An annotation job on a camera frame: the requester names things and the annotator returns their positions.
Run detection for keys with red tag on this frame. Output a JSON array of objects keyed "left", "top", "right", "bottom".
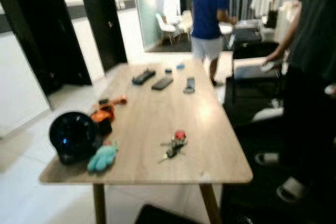
[{"left": 159, "top": 130, "right": 187, "bottom": 163}]

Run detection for person in black shirt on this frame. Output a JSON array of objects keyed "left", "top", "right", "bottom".
[{"left": 255, "top": 0, "right": 336, "bottom": 204}]

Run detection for grey slipper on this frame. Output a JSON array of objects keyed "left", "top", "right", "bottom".
[
  {"left": 255, "top": 152, "right": 280, "bottom": 165},
  {"left": 277, "top": 177, "right": 306, "bottom": 202}
]

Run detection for black folding chair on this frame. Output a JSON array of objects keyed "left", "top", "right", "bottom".
[{"left": 223, "top": 27, "right": 287, "bottom": 125}]

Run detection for black bag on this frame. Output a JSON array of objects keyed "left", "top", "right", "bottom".
[{"left": 265, "top": 10, "right": 279, "bottom": 29}]

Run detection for white hanging shirt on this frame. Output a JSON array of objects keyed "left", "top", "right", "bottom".
[{"left": 251, "top": 0, "right": 275, "bottom": 17}]

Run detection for person in blue shirt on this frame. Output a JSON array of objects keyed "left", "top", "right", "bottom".
[{"left": 190, "top": 0, "right": 238, "bottom": 87}]

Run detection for wooden table leg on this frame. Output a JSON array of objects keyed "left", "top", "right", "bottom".
[
  {"left": 93, "top": 184, "right": 107, "bottom": 224},
  {"left": 199, "top": 184, "right": 224, "bottom": 224}
]

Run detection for white dining chair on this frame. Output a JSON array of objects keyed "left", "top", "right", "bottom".
[
  {"left": 178, "top": 10, "right": 193, "bottom": 38},
  {"left": 155, "top": 13, "right": 176, "bottom": 44}
]

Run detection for dark floor rug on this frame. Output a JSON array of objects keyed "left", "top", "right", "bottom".
[{"left": 147, "top": 39, "right": 192, "bottom": 53}]

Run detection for black phone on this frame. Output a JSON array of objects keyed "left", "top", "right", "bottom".
[{"left": 151, "top": 77, "right": 174, "bottom": 91}]

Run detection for black remote controller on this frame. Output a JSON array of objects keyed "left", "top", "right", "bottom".
[{"left": 131, "top": 69, "right": 156, "bottom": 86}]

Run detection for black floor mat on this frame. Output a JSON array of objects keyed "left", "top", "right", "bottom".
[{"left": 134, "top": 204, "right": 203, "bottom": 224}]

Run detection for orange black power tool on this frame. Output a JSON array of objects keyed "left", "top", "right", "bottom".
[{"left": 90, "top": 98, "right": 116, "bottom": 135}]

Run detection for teal plush toy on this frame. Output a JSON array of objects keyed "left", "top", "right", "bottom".
[{"left": 87, "top": 140, "right": 120, "bottom": 173}]

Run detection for black door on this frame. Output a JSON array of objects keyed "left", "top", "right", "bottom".
[
  {"left": 75, "top": 0, "right": 128, "bottom": 72},
  {"left": 0, "top": 0, "right": 92, "bottom": 96}
]

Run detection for black round table fan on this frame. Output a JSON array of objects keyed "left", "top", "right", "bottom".
[{"left": 49, "top": 111, "right": 102, "bottom": 165}]

